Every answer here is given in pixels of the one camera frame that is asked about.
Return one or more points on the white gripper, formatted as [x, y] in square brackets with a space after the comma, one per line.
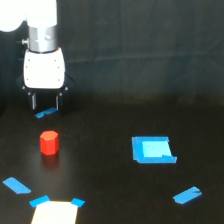
[44, 71]

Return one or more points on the red hexagonal block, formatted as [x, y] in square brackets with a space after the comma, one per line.
[49, 143]

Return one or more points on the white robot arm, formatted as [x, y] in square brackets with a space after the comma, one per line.
[41, 19]

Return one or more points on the blue tape strip far left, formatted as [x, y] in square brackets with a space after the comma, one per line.
[45, 112]

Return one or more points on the blue tape strip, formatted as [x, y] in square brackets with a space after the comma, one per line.
[187, 195]
[45, 112]
[16, 186]

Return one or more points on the blue tape strip near left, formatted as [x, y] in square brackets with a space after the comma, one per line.
[16, 186]

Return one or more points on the blue tape on paper left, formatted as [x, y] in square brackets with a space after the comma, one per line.
[34, 203]

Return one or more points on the blue tape on paper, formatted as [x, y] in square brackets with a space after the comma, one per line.
[77, 202]
[34, 203]

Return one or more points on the blue tape on paper right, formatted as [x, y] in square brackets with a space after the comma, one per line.
[77, 202]

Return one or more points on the light blue taped square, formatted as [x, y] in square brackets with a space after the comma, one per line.
[152, 150]

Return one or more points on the cream paper sheet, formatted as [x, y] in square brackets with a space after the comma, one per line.
[55, 212]

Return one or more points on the blue tape strip right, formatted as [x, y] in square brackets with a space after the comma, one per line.
[187, 195]

